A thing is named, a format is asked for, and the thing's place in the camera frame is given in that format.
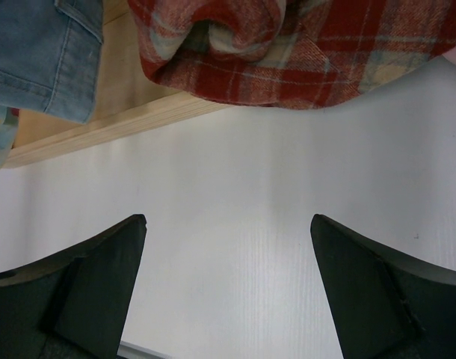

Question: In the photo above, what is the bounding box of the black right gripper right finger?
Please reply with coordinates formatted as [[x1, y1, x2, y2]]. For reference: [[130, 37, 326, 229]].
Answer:
[[310, 215, 456, 358]]

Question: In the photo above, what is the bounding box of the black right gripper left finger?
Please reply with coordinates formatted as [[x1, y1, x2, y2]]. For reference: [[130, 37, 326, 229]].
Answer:
[[0, 215, 147, 358]]

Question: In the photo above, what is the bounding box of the pastel floral skirt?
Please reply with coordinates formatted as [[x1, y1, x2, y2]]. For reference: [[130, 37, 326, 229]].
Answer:
[[0, 105, 19, 168]]

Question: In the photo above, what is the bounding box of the blue denim skirt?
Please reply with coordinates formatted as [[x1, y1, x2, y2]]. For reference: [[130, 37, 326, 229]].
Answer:
[[0, 0, 103, 124]]

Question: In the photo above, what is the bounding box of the red plaid wool skirt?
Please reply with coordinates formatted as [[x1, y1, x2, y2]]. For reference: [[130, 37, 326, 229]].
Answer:
[[129, 1, 456, 109]]

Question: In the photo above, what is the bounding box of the wooden clothes rack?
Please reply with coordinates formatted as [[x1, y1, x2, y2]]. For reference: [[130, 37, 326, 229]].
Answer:
[[4, 1, 224, 168]]

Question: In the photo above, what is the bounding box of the aluminium mounting rail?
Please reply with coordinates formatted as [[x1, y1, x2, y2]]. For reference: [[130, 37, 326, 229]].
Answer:
[[117, 342, 158, 359]]

